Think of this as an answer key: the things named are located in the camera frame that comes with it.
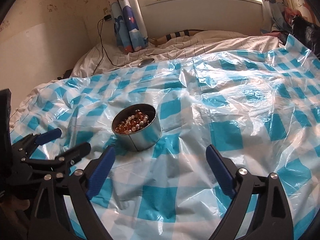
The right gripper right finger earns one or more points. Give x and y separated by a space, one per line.
272 216

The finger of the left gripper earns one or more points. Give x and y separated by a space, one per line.
35 139
61 163

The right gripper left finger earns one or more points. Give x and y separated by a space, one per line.
49 217

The round silver metal tin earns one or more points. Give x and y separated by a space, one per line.
137 127

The blue white checkered plastic sheet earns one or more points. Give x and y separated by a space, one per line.
259 109

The white grid bed sheet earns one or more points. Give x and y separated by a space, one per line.
104 58

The silver tin lid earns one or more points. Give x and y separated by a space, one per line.
146 62

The blue cartoon curtain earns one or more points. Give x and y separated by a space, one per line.
129 27

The striped pillow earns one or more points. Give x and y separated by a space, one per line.
162 40

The black clothes pile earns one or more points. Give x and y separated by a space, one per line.
307 33

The right side cartoon curtain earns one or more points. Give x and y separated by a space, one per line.
274 16

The tree decorated wardrobe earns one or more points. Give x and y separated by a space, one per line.
304 8

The white wall panel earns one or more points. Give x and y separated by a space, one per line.
40 54

